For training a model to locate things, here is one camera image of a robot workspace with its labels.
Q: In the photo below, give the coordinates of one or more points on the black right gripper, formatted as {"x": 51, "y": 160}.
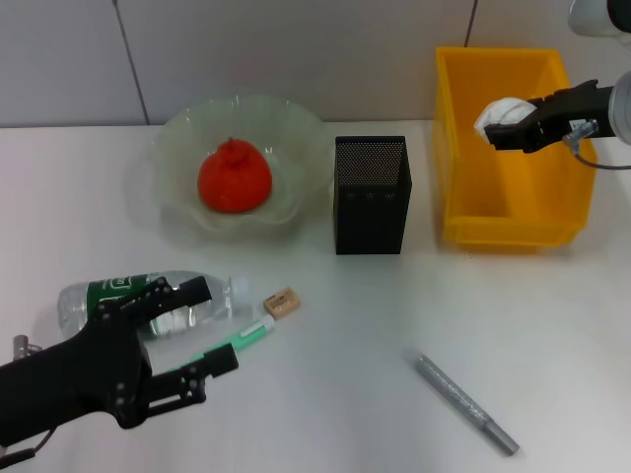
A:
{"x": 586, "y": 111}

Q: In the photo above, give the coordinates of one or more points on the clear bottle with green label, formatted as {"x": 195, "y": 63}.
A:
{"x": 222, "y": 295}

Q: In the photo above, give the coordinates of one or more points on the grey marker pen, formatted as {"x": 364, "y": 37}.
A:
{"x": 443, "y": 382}

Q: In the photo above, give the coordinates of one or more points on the black mesh pen holder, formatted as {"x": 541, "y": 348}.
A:
{"x": 370, "y": 222}

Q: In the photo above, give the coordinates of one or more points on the green glass fruit bowl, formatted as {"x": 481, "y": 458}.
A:
{"x": 296, "y": 148}

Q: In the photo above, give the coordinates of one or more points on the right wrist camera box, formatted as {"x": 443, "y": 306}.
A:
{"x": 601, "y": 17}

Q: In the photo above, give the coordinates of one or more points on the orange fruit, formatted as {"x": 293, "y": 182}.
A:
{"x": 234, "y": 182}

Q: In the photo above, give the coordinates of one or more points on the white paper ball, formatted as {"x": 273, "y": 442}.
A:
{"x": 503, "y": 113}

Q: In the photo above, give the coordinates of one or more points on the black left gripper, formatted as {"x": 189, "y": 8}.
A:
{"x": 89, "y": 374}

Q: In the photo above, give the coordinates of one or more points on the beige eraser block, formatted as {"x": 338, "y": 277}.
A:
{"x": 282, "y": 304}

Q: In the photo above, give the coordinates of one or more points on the yellow plastic bin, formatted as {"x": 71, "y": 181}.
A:
{"x": 468, "y": 197}

